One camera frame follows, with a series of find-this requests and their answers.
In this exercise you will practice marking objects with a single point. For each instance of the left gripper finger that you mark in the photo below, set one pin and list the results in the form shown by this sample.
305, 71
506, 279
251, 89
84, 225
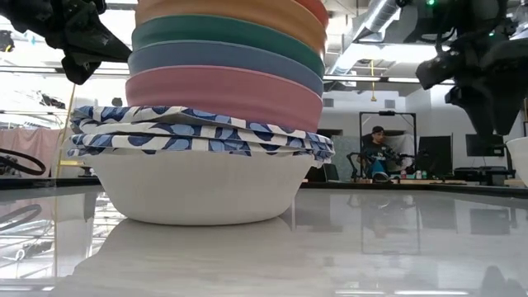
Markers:
99, 41
80, 72

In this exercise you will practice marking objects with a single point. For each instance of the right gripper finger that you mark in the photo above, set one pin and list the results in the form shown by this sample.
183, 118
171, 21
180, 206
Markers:
509, 82
478, 103

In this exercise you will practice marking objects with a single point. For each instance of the blue patterned paper bowl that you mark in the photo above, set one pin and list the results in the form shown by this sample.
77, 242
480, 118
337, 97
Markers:
194, 131
198, 189
123, 113

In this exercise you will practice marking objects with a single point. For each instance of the teal plastic bowl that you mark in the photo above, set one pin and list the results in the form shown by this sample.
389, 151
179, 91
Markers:
206, 31

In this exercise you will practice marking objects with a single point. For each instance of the blue plastic bowl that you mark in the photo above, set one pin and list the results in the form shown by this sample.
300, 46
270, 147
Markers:
206, 55

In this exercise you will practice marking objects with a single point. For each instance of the orange plastic bowl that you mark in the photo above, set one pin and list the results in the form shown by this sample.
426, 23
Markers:
227, 8

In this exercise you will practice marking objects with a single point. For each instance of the pink plastic bowl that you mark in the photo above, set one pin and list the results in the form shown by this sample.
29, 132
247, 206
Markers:
222, 92

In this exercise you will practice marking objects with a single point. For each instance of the red plastic bowl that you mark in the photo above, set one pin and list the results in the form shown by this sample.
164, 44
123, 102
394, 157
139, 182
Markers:
317, 8

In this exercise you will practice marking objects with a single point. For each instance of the black computer monitor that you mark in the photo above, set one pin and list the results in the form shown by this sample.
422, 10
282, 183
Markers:
484, 144
435, 154

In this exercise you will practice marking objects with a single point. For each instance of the black hanging device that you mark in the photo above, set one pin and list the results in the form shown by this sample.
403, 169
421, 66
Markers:
6, 40

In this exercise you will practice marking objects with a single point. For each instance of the white plastic bowl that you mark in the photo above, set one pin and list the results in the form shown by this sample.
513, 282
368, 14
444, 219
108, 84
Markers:
519, 161

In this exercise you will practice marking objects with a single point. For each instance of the pink cloth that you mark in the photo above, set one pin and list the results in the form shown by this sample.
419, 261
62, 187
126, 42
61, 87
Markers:
29, 148

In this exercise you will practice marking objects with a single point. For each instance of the person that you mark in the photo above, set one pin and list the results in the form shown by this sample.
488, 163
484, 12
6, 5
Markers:
377, 152

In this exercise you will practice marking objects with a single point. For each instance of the long linear light fixture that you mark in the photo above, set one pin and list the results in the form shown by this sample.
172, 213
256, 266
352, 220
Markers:
354, 78

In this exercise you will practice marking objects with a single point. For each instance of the black frame stand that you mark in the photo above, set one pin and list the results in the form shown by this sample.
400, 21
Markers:
387, 113

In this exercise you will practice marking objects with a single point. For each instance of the grey spiral ventilation duct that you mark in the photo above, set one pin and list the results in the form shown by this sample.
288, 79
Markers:
371, 24

